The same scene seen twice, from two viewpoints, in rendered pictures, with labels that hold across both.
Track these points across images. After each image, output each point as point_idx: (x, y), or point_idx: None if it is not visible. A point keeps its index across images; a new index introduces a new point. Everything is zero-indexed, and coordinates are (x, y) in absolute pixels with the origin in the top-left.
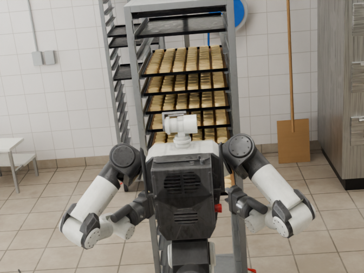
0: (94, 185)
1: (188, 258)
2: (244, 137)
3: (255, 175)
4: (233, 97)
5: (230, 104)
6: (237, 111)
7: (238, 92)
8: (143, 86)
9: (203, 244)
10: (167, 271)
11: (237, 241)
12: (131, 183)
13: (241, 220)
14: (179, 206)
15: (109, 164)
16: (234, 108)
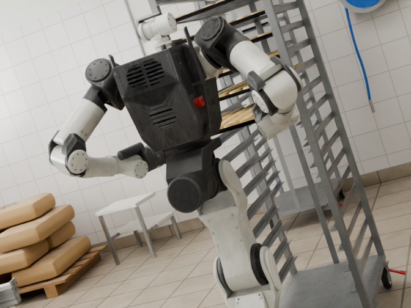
0: (76, 107)
1: (181, 168)
2: (213, 18)
3: (231, 55)
4: (270, 20)
5: None
6: (279, 36)
7: (273, 13)
8: (181, 40)
9: (198, 151)
10: None
11: (328, 206)
12: (119, 103)
13: (322, 173)
14: (150, 103)
15: (91, 85)
16: (274, 33)
